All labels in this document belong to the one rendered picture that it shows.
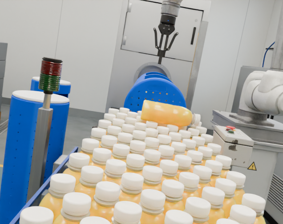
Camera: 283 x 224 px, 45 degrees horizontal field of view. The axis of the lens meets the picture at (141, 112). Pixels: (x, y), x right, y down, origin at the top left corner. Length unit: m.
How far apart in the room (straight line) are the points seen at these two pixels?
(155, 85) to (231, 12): 5.54
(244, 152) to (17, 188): 1.09
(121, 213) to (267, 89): 1.30
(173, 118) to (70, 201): 0.73
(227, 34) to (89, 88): 2.85
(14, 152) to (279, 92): 1.27
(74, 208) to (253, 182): 1.50
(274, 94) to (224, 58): 5.29
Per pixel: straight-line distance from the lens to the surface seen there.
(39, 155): 1.14
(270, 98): 1.66
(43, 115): 1.11
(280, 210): 3.36
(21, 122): 1.70
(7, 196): 1.84
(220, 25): 6.89
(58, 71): 1.08
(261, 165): 1.88
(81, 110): 6.64
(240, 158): 1.23
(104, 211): 0.54
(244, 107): 1.88
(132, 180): 0.59
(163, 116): 1.15
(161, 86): 1.52
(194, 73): 2.93
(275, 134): 1.88
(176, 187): 0.60
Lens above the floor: 1.31
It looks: 9 degrees down
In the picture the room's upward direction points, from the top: 10 degrees clockwise
